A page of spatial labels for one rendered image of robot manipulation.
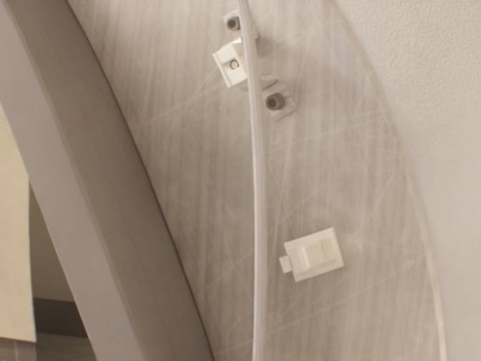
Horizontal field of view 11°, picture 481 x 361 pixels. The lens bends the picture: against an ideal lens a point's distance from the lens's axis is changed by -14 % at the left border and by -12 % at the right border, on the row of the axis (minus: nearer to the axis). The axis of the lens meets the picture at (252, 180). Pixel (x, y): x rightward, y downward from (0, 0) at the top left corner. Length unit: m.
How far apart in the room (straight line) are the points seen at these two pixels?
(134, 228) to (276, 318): 0.06
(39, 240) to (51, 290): 0.14
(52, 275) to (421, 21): 5.61
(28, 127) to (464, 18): 0.19
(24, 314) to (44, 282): 0.58
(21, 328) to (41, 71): 5.01
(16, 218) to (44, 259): 0.62
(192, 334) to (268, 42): 0.12
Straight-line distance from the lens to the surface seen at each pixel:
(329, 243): 1.02
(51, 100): 1.03
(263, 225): 1.00
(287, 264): 1.02
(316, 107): 1.02
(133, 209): 1.04
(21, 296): 6.01
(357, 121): 1.01
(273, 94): 1.02
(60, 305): 6.60
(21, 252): 5.99
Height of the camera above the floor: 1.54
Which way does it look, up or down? 10 degrees down
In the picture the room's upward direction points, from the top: 3 degrees clockwise
